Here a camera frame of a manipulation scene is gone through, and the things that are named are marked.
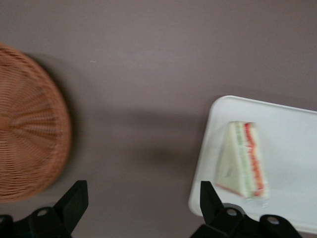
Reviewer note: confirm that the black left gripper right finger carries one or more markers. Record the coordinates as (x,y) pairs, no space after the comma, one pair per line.
(213,210)

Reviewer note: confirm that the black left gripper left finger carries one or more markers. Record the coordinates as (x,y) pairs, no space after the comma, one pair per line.
(71,205)

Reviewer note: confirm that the triangular sandwich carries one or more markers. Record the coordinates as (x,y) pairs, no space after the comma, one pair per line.
(242,158)

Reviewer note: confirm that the round brown wicker basket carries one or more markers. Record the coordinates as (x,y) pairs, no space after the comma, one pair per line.
(29,129)

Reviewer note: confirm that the beige plastic tray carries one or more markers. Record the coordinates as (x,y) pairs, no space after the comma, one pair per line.
(284,138)

